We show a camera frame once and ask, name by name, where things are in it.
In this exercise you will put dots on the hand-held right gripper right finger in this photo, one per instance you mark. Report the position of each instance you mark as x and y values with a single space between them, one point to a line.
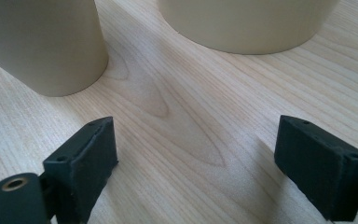
320 161

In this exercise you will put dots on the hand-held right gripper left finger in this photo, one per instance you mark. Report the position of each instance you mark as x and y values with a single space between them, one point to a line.
84 168

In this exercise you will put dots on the beige paper cup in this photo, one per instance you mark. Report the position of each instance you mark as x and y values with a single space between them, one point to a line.
43 43

